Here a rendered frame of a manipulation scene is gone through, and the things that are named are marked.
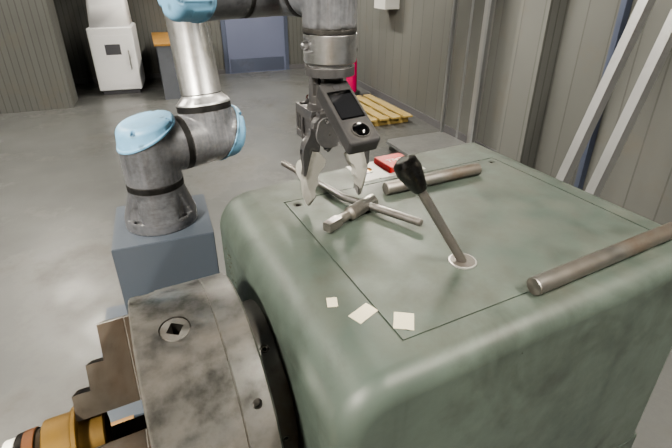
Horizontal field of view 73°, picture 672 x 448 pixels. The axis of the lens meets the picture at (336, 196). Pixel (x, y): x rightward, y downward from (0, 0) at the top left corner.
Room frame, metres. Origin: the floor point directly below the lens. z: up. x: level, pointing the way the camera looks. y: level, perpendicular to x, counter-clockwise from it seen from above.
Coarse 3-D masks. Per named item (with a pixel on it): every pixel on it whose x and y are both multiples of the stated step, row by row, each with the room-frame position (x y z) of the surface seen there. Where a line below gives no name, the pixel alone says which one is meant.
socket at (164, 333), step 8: (168, 320) 0.40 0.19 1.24; (176, 320) 0.40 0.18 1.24; (184, 320) 0.40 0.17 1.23; (160, 328) 0.39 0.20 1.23; (168, 328) 0.39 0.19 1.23; (176, 328) 0.40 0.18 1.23; (184, 328) 0.39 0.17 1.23; (160, 336) 0.38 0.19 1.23; (168, 336) 0.38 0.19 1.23; (176, 336) 0.38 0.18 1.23; (184, 336) 0.38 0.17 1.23
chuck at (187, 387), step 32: (192, 288) 0.46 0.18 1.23; (160, 320) 0.40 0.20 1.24; (192, 320) 0.40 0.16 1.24; (160, 352) 0.36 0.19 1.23; (192, 352) 0.36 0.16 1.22; (224, 352) 0.37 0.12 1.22; (160, 384) 0.33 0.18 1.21; (192, 384) 0.33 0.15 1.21; (224, 384) 0.34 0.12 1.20; (160, 416) 0.31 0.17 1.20; (192, 416) 0.31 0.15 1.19; (224, 416) 0.32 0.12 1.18
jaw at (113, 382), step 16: (112, 320) 0.44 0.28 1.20; (128, 320) 0.44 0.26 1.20; (112, 336) 0.43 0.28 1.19; (128, 336) 0.43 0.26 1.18; (112, 352) 0.42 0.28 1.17; (128, 352) 0.42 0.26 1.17; (96, 368) 0.40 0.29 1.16; (112, 368) 0.41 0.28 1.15; (128, 368) 0.41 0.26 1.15; (96, 384) 0.39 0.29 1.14; (112, 384) 0.39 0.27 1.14; (128, 384) 0.40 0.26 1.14; (80, 400) 0.38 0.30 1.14; (96, 400) 0.38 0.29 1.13; (112, 400) 0.38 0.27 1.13; (128, 400) 0.39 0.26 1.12; (80, 416) 0.36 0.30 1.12
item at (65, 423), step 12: (72, 408) 0.38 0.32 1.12; (48, 420) 0.36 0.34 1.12; (60, 420) 0.36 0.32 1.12; (72, 420) 0.36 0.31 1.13; (84, 420) 0.37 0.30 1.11; (96, 420) 0.37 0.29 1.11; (108, 420) 0.39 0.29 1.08; (24, 432) 0.35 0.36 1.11; (36, 432) 0.35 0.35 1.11; (48, 432) 0.34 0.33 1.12; (60, 432) 0.34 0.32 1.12; (72, 432) 0.34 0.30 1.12; (84, 432) 0.35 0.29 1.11; (96, 432) 0.35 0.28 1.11; (108, 432) 0.39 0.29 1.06; (24, 444) 0.33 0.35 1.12; (36, 444) 0.33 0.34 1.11; (48, 444) 0.33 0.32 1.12; (60, 444) 0.33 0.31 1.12; (72, 444) 0.33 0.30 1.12; (84, 444) 0.34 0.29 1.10; (96, 444) 0.34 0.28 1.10
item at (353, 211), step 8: (360, 200) 0.62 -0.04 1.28; (368, 200) 0.63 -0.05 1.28; (376, 200) 0.64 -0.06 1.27; (352, 208) 0.60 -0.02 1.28; (360, 208) 0.61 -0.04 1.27; (368, 208) 0.62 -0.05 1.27; (336, 216) 0.58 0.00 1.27; (344, 216) 0.58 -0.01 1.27; (352, 216) 0.59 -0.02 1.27; (328, 224) 0.56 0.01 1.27; (336, 224) 0.56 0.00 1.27; (328, 232) 0.56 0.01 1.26
